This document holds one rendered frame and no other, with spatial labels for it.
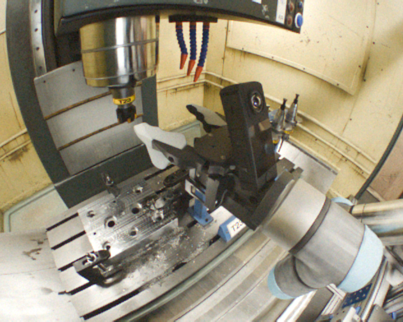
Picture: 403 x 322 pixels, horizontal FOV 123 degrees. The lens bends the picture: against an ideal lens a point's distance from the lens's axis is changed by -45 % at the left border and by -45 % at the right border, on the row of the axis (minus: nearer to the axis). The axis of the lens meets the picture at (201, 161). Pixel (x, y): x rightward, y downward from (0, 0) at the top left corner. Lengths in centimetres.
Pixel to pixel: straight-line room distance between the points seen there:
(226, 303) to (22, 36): 128
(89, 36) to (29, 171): 123
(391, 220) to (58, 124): 102
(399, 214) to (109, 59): 50
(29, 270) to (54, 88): 87
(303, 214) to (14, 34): 94
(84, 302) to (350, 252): 69
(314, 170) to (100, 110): 122
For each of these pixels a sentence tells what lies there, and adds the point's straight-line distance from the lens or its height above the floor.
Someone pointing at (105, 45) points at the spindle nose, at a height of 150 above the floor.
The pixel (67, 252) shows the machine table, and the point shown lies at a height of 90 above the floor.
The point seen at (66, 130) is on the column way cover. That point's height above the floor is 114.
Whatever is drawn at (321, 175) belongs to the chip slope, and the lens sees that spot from 128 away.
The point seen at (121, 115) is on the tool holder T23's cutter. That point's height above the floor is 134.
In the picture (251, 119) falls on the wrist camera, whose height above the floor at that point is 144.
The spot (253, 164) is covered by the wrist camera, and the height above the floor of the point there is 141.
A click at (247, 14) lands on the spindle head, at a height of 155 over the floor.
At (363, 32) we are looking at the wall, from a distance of 115.
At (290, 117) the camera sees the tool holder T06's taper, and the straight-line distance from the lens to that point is 75.
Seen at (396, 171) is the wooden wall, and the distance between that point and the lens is 308.
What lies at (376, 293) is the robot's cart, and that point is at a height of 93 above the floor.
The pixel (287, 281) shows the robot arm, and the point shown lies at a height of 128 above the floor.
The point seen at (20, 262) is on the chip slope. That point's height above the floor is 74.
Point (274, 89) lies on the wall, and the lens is 132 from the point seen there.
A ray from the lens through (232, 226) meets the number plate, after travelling 69.
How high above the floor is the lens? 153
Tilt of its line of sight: 41 degrees down
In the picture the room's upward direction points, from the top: 5 degrees clockwise
